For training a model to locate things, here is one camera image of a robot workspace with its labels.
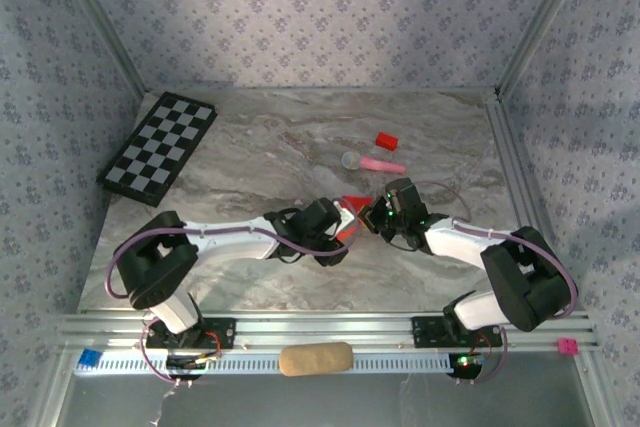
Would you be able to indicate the red square paper sheet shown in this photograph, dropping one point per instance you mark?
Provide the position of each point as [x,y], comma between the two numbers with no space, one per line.
[359,201]

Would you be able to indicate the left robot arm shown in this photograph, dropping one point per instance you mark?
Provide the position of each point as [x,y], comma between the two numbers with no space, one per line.
[225,239]

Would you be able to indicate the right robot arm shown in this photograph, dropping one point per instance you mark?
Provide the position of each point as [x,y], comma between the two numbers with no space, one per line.
[520,277]

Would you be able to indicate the pink toy microphone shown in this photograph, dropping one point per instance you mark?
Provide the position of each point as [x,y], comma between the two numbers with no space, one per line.
[375,164]

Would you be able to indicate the small red block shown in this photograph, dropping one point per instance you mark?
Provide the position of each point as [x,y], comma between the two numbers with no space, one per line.
[386,141]

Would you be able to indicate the tan oblong pad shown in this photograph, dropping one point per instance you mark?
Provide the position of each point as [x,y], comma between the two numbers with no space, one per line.
[315,359]

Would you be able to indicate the black round controller board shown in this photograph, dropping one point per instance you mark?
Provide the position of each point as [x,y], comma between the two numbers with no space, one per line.
[182,363]
[465,364]

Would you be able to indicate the black white chessboard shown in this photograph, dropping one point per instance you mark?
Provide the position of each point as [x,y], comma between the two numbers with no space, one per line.
[160,142]

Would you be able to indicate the small pink block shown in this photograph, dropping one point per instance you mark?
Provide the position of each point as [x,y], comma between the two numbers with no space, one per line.
[568,346]

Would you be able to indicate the small blue block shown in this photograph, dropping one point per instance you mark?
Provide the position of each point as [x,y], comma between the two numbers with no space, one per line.
[89,357]

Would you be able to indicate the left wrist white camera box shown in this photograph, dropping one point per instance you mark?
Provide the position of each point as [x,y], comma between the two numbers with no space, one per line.
[345,214]

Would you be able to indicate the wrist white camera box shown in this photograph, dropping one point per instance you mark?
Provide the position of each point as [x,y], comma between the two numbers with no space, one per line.
[394,202]
[345,214]

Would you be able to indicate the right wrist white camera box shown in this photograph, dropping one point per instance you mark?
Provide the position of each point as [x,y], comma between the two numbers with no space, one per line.
[394,202]

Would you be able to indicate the long aluminium base rail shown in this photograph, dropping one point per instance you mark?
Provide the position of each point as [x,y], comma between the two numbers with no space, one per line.
[325,329]

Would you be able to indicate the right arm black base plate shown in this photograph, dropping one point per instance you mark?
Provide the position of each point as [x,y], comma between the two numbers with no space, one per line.
[425,332]

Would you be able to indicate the aluminium side rail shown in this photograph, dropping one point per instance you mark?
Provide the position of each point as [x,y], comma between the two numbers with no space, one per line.
[500,137]

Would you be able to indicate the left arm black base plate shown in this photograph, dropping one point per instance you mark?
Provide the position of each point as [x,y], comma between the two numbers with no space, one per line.
[225,334]

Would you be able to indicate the aluminium frame post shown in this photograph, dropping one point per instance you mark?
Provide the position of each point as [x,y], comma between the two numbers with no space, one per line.
[101,22]
[545,22]

